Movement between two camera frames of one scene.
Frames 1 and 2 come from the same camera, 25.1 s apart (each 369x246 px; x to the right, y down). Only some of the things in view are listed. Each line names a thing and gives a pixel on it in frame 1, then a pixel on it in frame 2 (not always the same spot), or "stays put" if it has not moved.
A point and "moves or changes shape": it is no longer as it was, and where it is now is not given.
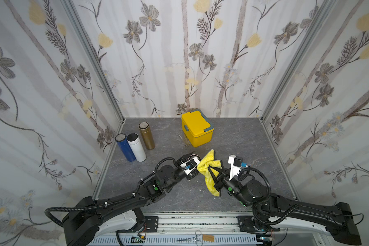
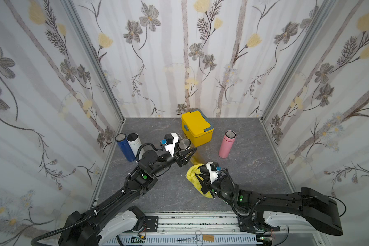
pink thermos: (194, 155) to (227, 144)
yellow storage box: (196, 127) stays put
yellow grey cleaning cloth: (203, 167) moves or changes shape
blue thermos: (122, 140) stays put
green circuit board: (137, 240) stays put
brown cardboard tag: (208, 238) stays put
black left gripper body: (179, 176) to (178, 161)
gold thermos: (144, 128) to (185, 145)
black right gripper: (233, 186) to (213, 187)
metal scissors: (199, 243) stays put
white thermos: (136, 146) stays put
